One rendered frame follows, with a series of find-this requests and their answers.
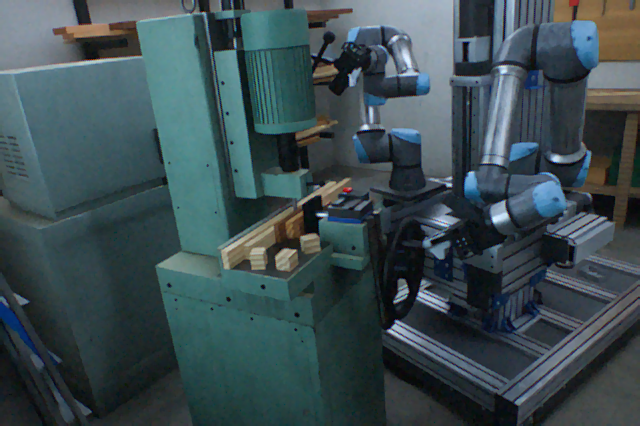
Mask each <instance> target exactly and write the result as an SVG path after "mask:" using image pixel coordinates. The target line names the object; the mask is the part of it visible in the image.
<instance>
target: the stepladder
mask: <svg viewBox="0 0 640 426"><path fill-rule="evenodd" d="M24 305H25V306H27V307H29V308H31V306H30V302H29V301H27V300H26V299H24V298H22V297H20V296H18V295H17V294H15V293H13V292H12V291H11V289H10V287H9V284H8V282H6V280H5V278H4V276H3V275H2V273H1V271H0V346H1V348H2V350H3V351H4V353H5V355H6V356H7V358H8V360H9V362H10V364H11V366H12V367H13V369H14V371H15V375H16V376H17V378H18V379H19V381H20V383H21V385H22V387H23V389H24V390H25V392H26V394H27V396H28V398H29V399H30V401H31V402H32V404H33V406H34V408H35V410H36V412H37V413H38V415H39V417H40V421H41V422H42V423H43V425H44V426H55V424H54V423H53V421H52V419H51V417H50V415H49V414H48V412H47V410H46V408H45V406H44V404H43V402H42V400H41V399H40V397H39V396H38V392H37V390H36V388H35V386H34V384H33V382H32V380H31V379H30V377H29V376H28V374H27V372H26V370H25V368H26V369H27V370H28V371H29V372H30V374H31V376H32V377H33V378H34V380H35V382H36V384H37V388H38V390H39V391H40V393H41V395H42V397H43V399H44V400H45V402H46V404H47V405H48V406H47V409H48V411H49V413H50V414H52V415H53V417H54V418H55V420H56V422H57V423H58V425H59V426H78V424H77V422H78V423H79V425H80V426H89V424H88V422H87V421H86V419H85V416H86V415H88V414H89V415H91V416H92V417H94V416H93V413H92V411H91V410H89V409H88V408H87V407H85V406H84V405H82V404H80V403H79V402H78V401H77V400H75V399H74V397H73V396H72V394H71V392H70V390H69V389H68V387H67V385H66V384H65V382H64V380H63V379H62V378H61V376H60V374H59V372H58V371H57V369H56V367H55V366H56V365H57V364H58V363H60V364H61V365H63V366H65V365H64V362H63V360H62V359H60V358H59V357H56V356H54V354H52V353H51V352H49V351H48V350H46V349H45V348H44V346H43V344H42V342H41V341H40V339H39V337H38V336H37V334H36V332H35V331H34V330H33V328H32V326H31V323H30V321H29V319H28V318H27V316H26V314H25V312H24V311H23V309H22V306H24ZM11 310H12V311H11ZM12 312H13V313H12ZM6 332H7V333H8V334H9V335H10V336H11V337H12V339H13V343H14V345H15V347H16V349H17V351H18V352H19V353H20V356H18V355H17V353H16V352H15V350H14V348H13V345H12V343H11V341H10V339H9V337H8V335H7V333H6ZM46 370H47V371H48V372H47V371H46ZM48 373H49V374H50V376H51V378H52V379H53V380H54V382H55V383H56V385H57V387H58V389H57V387H56V385H55V384H54V382H53V380H52V379H51V378H50V376H49V374H48ZM58 390H59V392H60V394H61V395H62V397H63V398H62V397H61V396H60V394H59V392H58Z"/></svg>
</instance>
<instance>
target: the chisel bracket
mask: <svg viewBox="0 0 640 426"><path fill-rule="evenodd" d="M260 176H261V184H262V191H263V195H265V196H276V197H286V198H291V199H292V200H296V199H303V198H304V197H306V196H307V195H309V194H311V193H312V192H313V185H311V186H306V182H313V180H312V171H311V170H306V169H299V170H298V171H296V172H292V173H285V172H283V171H282V168H275V167H273V168H271V169H268V170H266V171H264V172H262V173H261V174H260Z"/></svg>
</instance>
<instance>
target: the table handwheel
mask: <svg viewBox="0 0 640 426"><path fill-rule="evenodd" d="M407 228H408V231H407V238H406V240H410V241H412V238H413V236H414V241H420V242H421V243H423V242H424V235H423V231H422V228H421V225H420V223H419V222H418V221H417V219H415V218H414V217H411V216H407V217H404V218H402V219H401V221H400V222H399V223H398V224H397V225H396V227H395V229H394V230H393V232H392V234H391V237H390V239H389V242H388V244H387V248H386V252H385V256H384V260H380V264H381V265H380V266H381V272H382V277H381V293H382V301H383V306H384V308H385V310H386V313H387V314H388V316H389V317H390V318H392V319H393V320H396V321H397V320H401V319H403V318H405V317H406V316H407V315H408V313H409V312H410V310H411V309H412V307H413V306H414V304H415V301H416V299H417V296H418V293H419V289H420V286H421V281H422V276H423V270H424V261H425V248H421V249H420V250H415V261H414V259H411V258H409V257H410V250H411V249H409V248H404V253H403V257H398V258H397V259H396V254H397V250H398V247H399V244H400V242H401V237H402V235H403V233H404V232H405V230H406V229H407ZM395 259H396V261H395ZM371 263H372V262H371V261H370V262H369V263H368V264H367V265H366V267H365V268H364V269H368V270H372V264H371ZM393 274H394V277H393ZM399 278H401V279H405V281H406V284H407V287H408V291H409V292H408V294H407V297H406V299H405V301H404V303H403V305H402V306H401V307H400V308H399V309H398V310H397V308H396V307H395V304H394V299H393V286H394V285H395V284H396V282H397V281H398V280H399ZM411 279H412V281H411Z"/></svg>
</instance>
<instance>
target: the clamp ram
mask: <svg viewBox="0 0 640 426"><path fill-rule="evenodd" d="M302 210H303V220H304V229H305V234H310V233H311V232H313V231H314V230H315V229H317V228H318V227H319V221H320V220H321V219H322V218H324V217H325V216H326V215H328V214H329V212H328V211H327V210H323V203H322V195H316V196H315V197H313V198H311V199H310V200H308V201H307V202H305V203H304V204H302Z"/></svg>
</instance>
